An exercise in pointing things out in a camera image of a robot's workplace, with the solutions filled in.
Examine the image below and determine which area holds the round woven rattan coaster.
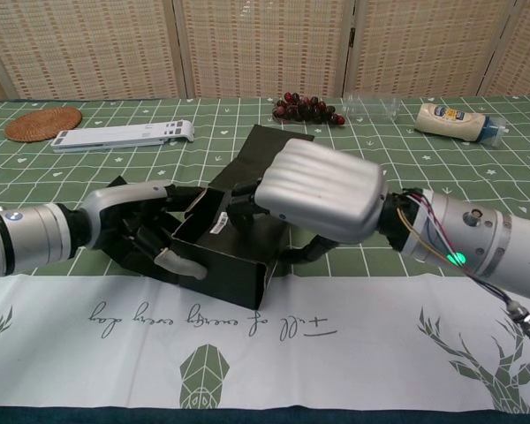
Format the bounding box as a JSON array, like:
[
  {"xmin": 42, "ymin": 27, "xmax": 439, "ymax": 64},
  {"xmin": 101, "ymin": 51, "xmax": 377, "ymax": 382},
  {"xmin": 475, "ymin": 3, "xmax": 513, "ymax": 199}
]
[{"xmin": 4, "ymin": 109, "xmax": 83, "ymax": 143}]

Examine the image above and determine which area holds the bunch of dark red grapes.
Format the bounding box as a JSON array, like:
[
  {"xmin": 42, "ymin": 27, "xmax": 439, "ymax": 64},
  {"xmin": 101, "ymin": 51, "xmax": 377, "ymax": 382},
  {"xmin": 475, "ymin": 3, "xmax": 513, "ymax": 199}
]
[{"xmin": 272, "ymin": 91, "xmax": 346, "ymax": 127}]

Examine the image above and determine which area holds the green checked deer tablecloth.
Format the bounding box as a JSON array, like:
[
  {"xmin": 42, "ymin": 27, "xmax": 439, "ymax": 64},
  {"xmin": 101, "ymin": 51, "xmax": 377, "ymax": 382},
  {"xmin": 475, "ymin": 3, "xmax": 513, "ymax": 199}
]
[{"xmin": 0, "ymin": 95, "xmax": 530, "ymax": 424}]

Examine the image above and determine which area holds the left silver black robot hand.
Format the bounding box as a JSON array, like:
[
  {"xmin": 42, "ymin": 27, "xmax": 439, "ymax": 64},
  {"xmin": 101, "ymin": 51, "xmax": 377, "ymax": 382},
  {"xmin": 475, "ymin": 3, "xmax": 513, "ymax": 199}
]
[{"xmin": 77, "ymin": 178, "xmax": 231, "ymax": 282}]

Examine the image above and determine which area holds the white folding laptop stand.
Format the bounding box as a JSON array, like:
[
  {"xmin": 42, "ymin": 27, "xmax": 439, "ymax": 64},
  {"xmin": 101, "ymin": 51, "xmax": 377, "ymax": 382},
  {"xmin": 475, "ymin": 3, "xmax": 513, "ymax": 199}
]
[{"xmin": 51, "ymin": 119, "xmax": 195, "ymax": 155}]

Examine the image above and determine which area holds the black foldable cardboard box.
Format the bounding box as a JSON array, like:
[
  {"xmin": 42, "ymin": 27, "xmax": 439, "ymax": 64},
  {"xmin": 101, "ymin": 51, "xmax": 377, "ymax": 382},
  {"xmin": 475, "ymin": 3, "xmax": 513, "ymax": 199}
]
[{"xmin": 105, "ymin": 125, "xmax": 317, "ymax": 313}]

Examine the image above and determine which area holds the clear plastic cup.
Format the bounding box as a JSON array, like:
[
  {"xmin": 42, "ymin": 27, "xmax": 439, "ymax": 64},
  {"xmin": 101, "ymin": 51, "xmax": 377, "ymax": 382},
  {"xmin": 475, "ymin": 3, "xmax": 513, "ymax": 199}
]
[{"xmin": 340, "ymin": 90, "xmax": 403, "ymax": 123}]

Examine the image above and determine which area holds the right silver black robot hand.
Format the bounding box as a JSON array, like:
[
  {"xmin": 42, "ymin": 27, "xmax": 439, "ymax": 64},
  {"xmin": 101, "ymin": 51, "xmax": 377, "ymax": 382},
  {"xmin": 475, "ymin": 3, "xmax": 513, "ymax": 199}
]
[{"xmin": 227, "ymin": 138, "xmax": 390, "ymax": 269}]

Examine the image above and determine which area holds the mayonnaise squeeze bottle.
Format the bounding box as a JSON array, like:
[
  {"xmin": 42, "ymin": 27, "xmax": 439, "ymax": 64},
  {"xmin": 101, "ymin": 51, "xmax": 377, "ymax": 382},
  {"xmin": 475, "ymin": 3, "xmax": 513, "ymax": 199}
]
[{"xmin": 413, "ymin": 103, "xmax": 509, "ymax": 145}]

